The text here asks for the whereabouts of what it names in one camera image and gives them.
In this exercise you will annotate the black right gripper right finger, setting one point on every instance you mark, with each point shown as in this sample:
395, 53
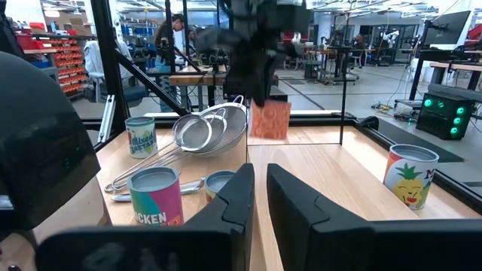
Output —
339, 244

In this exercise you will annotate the black computer monitor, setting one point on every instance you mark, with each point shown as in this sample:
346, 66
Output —
448, 28

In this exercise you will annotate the small metal mesh strainer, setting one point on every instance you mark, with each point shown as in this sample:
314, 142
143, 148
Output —
192, 133

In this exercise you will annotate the black computer with green lights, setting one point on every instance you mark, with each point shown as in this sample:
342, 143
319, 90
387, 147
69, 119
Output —
440, 116

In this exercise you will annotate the black rig frame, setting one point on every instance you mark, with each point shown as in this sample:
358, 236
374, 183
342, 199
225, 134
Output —
109, 56

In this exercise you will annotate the medium metal mesh strainer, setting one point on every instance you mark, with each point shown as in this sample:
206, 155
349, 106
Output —
221, 122

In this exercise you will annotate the pineapple print can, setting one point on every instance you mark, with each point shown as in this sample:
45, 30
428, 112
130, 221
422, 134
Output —
410, 180

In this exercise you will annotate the silver aluminium bar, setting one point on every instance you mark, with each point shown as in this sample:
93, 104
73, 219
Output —
106, 118

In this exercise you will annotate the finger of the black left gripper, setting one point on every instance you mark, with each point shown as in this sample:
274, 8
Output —
269, 88
254, 96

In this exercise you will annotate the peach picture box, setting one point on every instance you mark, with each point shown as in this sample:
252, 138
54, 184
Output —
271, 122

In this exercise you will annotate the person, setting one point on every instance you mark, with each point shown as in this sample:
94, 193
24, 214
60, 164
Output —
359, 43
192, 37
165, 34

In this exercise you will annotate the large metal mesh strainer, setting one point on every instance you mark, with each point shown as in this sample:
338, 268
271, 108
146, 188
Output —
238, 130

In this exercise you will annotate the wooden workbench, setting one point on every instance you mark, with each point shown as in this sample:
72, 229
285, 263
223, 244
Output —
192, 78

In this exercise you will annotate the metal spoon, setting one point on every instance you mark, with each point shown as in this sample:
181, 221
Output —
190, 186

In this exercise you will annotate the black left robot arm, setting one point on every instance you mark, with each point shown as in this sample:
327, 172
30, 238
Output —
271, 15

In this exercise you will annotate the red parts bin rack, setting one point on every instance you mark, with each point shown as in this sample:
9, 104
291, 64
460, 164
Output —
69, 67

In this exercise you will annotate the mixed vegetables can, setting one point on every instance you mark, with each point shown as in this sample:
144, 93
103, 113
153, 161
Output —
141, 139

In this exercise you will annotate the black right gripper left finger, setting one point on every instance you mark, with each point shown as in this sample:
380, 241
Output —
211, 244

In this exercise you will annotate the white chair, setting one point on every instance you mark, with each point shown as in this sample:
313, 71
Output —
94, 60

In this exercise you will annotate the green chicken can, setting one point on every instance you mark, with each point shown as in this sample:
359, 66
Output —
158, 199

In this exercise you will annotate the black desk with wooden top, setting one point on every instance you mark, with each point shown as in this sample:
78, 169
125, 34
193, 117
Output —
452, 67

